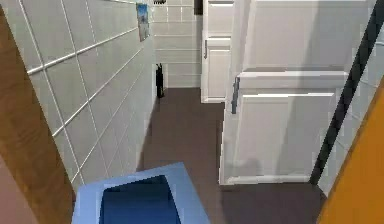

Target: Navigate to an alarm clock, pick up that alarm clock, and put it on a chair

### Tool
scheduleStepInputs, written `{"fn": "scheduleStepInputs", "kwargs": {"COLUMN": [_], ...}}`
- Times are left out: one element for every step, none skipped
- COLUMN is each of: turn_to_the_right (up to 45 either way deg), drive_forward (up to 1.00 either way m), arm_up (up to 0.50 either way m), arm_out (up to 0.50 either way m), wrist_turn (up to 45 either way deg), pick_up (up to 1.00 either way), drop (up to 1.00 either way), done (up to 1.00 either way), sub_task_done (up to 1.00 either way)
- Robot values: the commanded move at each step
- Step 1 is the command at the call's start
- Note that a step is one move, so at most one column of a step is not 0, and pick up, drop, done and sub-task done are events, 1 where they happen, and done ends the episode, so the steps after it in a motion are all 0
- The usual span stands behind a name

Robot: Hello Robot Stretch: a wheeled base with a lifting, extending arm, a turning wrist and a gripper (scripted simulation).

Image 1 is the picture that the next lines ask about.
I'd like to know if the brown wooden door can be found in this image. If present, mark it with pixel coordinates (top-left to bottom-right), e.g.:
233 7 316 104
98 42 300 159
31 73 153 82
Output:
0 6 76 224

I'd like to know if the blue framed wall picture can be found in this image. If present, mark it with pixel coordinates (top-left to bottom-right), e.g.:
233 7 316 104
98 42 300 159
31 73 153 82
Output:
135 2 151 43

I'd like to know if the blue open bin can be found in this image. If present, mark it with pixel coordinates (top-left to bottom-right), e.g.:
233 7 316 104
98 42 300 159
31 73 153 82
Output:
71 162 212 224

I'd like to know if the white panelled room door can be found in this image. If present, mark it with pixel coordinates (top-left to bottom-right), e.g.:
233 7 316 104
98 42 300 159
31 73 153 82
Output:
218 0 378 186
200 0 235 104

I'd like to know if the black tall slim object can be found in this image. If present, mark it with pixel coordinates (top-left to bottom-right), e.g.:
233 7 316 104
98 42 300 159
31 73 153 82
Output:
155 63 165 99

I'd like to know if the orange door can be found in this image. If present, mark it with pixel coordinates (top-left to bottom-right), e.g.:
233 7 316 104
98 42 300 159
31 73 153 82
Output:
315 77 384 224

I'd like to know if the black door frame strip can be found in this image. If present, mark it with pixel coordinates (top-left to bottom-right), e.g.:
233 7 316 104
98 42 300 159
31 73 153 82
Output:
308 0 384 186

